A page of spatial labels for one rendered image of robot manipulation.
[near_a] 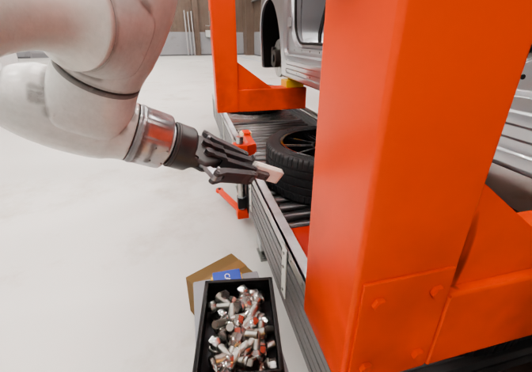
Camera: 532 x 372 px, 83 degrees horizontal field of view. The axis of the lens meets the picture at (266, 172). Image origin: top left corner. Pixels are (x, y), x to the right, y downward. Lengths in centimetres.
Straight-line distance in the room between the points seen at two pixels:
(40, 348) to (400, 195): 136
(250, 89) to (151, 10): 191
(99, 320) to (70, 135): 111
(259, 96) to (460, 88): 198
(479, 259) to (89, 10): 57
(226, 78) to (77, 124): 183
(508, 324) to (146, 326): 115
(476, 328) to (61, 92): 70
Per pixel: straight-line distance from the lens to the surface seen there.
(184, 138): 48
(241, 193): 170
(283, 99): 232
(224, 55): 220
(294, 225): 135
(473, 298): 59
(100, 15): 34
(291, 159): 143
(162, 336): 134
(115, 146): 46
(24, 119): 45
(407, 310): 50
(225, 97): 222
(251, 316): 59
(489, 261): 58
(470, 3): 35
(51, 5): 33
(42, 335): 154
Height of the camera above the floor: 103
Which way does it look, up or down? 24 degrees down
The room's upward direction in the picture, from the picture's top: straight up
